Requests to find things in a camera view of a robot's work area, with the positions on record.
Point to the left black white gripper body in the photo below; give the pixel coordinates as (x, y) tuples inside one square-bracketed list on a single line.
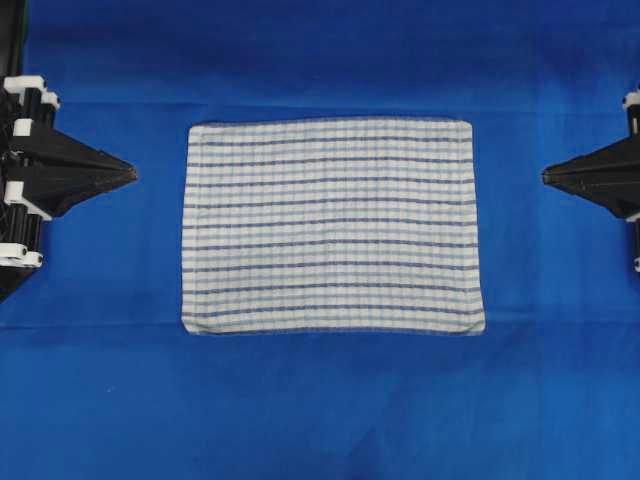
[(30, 105)]

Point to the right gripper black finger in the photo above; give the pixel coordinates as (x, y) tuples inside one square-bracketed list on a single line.
[(619, 156), (620, 198)]

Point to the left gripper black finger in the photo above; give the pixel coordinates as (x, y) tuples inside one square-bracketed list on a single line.
[(57, 149), (53, 194)]

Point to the blue striped white towel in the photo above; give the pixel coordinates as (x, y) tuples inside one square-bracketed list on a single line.
[(352, 223)]

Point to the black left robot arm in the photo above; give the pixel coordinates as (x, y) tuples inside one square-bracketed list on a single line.
[(14, 20)]

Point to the blue table cloth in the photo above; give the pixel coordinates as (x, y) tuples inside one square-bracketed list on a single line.
[(99, 379)]

